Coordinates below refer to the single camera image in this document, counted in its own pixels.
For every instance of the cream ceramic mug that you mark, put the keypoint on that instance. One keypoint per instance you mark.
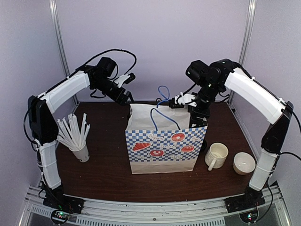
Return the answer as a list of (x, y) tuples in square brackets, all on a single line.
[(216, 156)]

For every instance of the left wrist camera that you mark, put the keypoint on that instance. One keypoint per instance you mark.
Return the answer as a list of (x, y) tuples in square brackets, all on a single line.
[(124, 79)]

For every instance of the paper cup holding straws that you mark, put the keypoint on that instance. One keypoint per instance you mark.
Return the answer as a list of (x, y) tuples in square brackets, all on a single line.
[(82, 154)]

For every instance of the blue checkered paper bag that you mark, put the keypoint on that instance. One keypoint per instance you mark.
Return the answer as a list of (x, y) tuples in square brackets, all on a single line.
[(159, 139)]

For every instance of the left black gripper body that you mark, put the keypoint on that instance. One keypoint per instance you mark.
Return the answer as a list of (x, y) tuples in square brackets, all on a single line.
[(115, 96)]

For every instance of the aluminium front rail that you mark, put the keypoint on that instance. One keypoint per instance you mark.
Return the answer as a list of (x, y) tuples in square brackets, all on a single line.
[(210, 212)]

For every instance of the cream ceramic bowl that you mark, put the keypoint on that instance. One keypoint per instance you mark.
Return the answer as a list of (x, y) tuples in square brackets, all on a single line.
[(243, 163)]

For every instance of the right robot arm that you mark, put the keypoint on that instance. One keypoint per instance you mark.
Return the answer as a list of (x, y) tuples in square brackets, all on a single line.
[(227, 74)]

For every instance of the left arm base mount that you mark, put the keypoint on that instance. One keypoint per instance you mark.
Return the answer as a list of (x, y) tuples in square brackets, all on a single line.
[(63, 203)]

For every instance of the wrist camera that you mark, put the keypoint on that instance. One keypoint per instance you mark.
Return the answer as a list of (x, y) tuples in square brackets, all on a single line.
[(124, 79), (179, 101)]

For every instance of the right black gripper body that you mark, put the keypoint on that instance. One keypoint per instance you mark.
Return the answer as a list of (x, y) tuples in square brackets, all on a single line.
[(194, 112)]

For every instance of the aluminium frame post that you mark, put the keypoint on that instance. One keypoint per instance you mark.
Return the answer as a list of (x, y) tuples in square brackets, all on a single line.
[(58, 33), (248, 31)]

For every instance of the right aluminium frame post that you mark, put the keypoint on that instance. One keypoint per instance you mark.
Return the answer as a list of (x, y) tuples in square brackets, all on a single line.
[(248, 31)]

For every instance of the left aluminium frame post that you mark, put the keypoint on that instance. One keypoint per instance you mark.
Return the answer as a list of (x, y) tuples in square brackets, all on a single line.
[(58, 33)]

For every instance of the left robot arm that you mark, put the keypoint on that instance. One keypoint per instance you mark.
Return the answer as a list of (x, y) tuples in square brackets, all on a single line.
[(41, 115)]

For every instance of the stack of black lids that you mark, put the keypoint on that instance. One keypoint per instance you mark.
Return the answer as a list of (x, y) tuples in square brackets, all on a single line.
[(204, 146)]

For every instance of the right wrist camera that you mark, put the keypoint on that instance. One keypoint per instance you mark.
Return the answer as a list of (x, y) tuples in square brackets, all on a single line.
[(179, 101)]

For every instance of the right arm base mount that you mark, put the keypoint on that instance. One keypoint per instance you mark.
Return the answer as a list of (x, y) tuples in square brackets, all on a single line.
[(244, 203)]

